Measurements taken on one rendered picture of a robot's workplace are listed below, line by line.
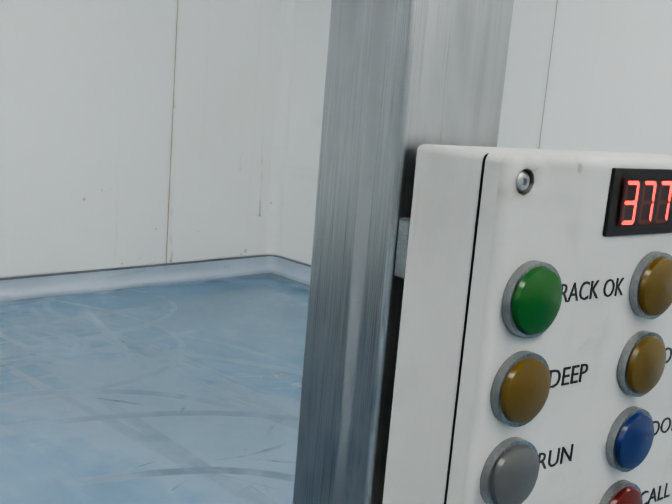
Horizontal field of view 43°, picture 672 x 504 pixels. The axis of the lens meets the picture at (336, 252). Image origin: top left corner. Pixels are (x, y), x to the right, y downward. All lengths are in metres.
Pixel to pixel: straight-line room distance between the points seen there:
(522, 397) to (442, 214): 0.08
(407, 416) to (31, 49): 3.97
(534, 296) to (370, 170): 0.09
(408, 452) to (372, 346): 0.05
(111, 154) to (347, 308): 4.10
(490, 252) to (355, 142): 0.09
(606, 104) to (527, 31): 0.52
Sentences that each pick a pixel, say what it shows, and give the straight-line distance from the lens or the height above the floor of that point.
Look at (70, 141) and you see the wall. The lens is 4.36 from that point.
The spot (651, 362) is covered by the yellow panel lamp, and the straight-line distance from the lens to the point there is 0.40.
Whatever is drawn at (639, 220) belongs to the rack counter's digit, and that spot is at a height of 1.05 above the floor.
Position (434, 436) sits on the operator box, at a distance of 0.35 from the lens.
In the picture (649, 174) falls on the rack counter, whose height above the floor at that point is 1.07.
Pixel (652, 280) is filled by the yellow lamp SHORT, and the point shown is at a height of 1.02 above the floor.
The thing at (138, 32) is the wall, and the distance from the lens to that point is 4.52.
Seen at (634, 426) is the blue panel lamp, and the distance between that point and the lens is 0.40.
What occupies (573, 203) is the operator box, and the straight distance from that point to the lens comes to 0.34.
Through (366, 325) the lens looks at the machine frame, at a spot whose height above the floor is 0.99.
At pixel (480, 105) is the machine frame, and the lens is 0.38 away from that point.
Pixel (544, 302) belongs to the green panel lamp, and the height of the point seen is 1.02.
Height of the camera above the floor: 1.09
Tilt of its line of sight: 11 degrees down
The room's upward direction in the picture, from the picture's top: 5 degrees clockwise
